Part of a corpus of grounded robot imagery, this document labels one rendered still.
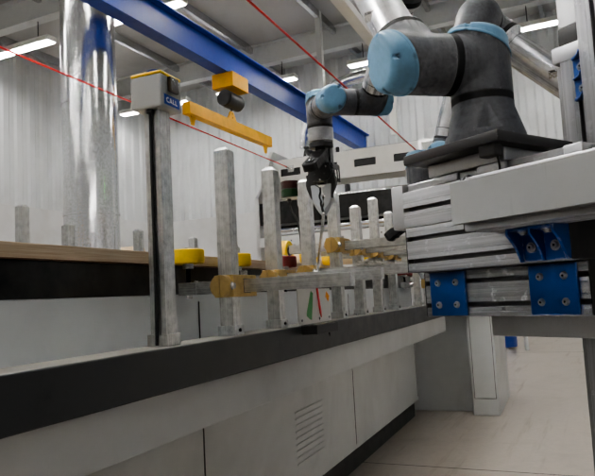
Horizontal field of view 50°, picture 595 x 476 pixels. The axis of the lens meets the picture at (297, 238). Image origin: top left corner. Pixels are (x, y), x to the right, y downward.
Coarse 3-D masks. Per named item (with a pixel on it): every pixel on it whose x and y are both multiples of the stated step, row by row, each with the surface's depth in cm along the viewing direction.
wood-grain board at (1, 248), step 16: (0, 256) 108; (16, 256) 111; (32, 256) 114; (48, 256) 118; (64, 256) 121; (80, 256) 125; (96, 256) 130; (112, 256) 134; (128, 256) 139; (144, 256) 145; (208, 256) 171
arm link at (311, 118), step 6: (312, 90) 184; (318, 90) 183; (306, 96) 185; (312, 96) 183; (306, 102) 185; (306, 108) 185; (306, 114) 186; (312, 114) 182; (312, 120) 183; (318, 120) 182; (324, 120) 182; (330, 120) 184; (312, 126) 183; (318, 126) 186; (330, 126) 184
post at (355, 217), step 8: (352, 208) 238; (360, 208) 239; (352, 216) 237; (360, 216) 238; (352, 224) 237; (360, 224) 238; (352, 232) 237; (360, 232) 237; (352, 256) 236; (360, 256) 235; (352, 264) 236; (360, 280) 235; (360, 288) 234; (360, 296) 234; (360, 304) 234
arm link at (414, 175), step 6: (414, 150) 182; (420, 150) 182; (408, 168) 182; (414, 168) 181; (420, 168) 180; (426, 168) 179; (408, 174) 182; (414, 174) 181; (420, 174) 180; (426, 174) 180; (408, 180) 182; (414, 180) 181; (420, 180) 180
